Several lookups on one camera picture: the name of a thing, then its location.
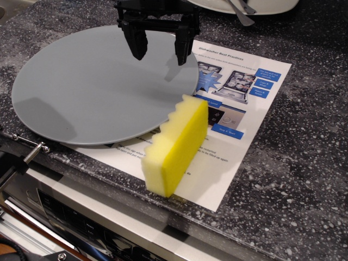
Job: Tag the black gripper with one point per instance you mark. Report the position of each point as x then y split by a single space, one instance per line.
179 17

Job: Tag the yellow sponge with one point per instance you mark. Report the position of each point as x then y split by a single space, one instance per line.
174 147

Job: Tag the grey round plate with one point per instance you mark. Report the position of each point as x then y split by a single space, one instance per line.
88 89

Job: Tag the metal spoon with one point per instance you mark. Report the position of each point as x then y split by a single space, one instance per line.
245 21

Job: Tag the laminated dishwasher instruction sheet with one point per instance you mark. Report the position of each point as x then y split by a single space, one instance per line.
240 89

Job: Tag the stainless steel sink edge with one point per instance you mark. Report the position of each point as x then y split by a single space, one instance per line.
11 8

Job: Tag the black clamp with metal screw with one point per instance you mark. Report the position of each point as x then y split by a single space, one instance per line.
12 165

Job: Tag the stainless steel dishwasher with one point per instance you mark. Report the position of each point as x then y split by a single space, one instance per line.
109 223

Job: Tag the metal cutlery handle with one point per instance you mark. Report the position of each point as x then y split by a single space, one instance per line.
247 8

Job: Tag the black bracket with screw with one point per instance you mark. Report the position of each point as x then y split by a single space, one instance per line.
61 256

